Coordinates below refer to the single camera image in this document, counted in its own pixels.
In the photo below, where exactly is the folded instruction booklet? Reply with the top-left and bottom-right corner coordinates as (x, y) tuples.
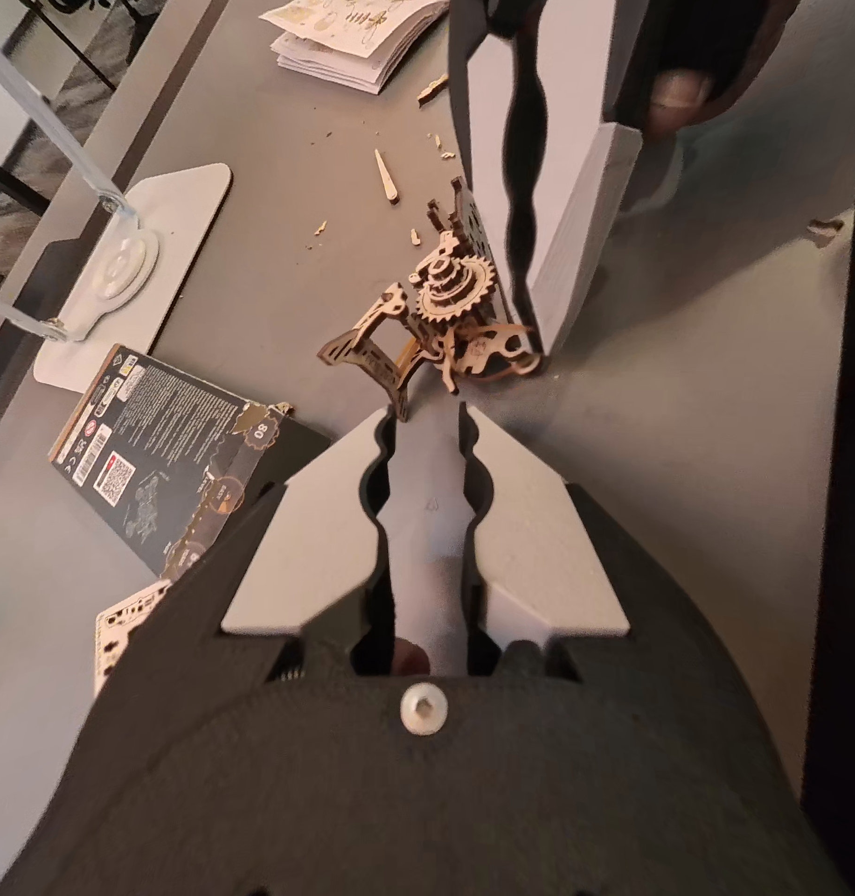
(259, 0), (451, 95)

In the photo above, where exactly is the wooden body plate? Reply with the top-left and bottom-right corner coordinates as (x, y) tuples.
(445, 318), (543, 393)

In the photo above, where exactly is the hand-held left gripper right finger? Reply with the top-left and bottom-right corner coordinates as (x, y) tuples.
(459, 403), (631, 650)

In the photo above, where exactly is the wooden model frame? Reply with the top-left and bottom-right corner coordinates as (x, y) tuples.
(317, 176), (543, 422)

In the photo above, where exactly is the yellow rubber band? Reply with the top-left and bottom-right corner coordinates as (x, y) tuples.
(394, 342), (430, 385)

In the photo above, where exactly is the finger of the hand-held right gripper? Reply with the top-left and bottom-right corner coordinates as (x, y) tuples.
(527, 0), (650, 359)
(461, 34), (542, 352)

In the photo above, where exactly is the pointed wooden stick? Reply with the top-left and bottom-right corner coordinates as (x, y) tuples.
(373, 148), (400, 205)

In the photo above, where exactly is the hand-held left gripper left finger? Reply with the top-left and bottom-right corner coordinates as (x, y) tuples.
(219, 406), (398, 636)

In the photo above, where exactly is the punched wooden parts sheet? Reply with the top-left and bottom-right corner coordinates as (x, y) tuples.
(93, 577), (173, 697)

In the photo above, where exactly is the white document stand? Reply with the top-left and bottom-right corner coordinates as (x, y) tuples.
(0, 24), (234, 387)

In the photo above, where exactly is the person's right hand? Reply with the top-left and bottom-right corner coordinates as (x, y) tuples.
(640, 63), (757, 137)

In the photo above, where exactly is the black model kit box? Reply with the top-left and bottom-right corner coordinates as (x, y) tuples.
(48, 343), (292, 582)

